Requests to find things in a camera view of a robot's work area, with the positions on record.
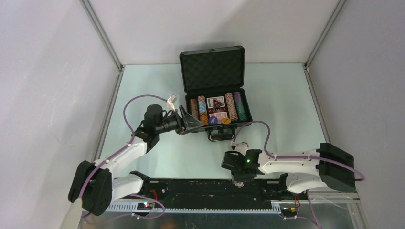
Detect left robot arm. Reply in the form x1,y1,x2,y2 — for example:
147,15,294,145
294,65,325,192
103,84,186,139
68,104,204,216

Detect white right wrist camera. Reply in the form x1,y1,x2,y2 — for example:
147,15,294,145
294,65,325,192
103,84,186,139
231,142,249,155

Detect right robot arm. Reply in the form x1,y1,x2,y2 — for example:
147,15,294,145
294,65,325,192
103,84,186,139
221,143,356,194

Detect red playing card deck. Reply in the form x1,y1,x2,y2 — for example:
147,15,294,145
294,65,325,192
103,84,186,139
209,112,228,124

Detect purple chip stack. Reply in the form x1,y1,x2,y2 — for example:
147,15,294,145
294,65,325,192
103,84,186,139
233,92,243,105

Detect yellow round button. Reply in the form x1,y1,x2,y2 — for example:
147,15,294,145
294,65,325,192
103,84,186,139
221,118,232,125

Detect blue small blind button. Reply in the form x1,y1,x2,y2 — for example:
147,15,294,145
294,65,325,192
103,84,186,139
208,116,218,125

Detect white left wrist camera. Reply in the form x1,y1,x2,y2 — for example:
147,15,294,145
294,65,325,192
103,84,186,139
166,94,178,111

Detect blue playing card deck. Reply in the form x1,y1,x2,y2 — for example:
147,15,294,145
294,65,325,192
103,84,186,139
206,96,226,109

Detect pink brown chip stack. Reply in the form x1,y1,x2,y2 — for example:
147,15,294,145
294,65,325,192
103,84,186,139
225,92,238,121

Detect brown teal chip stack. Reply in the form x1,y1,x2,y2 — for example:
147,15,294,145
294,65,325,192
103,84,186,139
190,99,200,120

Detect poker chip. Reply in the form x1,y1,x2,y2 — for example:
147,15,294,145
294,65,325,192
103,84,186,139
235,182,245,188

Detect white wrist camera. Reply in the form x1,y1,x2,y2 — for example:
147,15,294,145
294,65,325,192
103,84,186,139
166,94,178,111
231,142,249,155

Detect orange blue chip stack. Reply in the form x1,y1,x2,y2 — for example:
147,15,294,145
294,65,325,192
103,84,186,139
197,95,209,126

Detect black triangular all-in marker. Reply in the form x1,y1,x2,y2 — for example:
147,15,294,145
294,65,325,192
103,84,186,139
211,98,224,108

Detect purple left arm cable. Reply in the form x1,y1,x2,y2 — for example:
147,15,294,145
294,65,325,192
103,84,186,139
75,94,170,225

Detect black poker set case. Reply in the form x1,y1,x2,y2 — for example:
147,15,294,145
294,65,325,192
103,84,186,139
179,46,253,142

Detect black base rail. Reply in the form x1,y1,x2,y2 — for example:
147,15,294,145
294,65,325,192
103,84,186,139
126,172,309,211

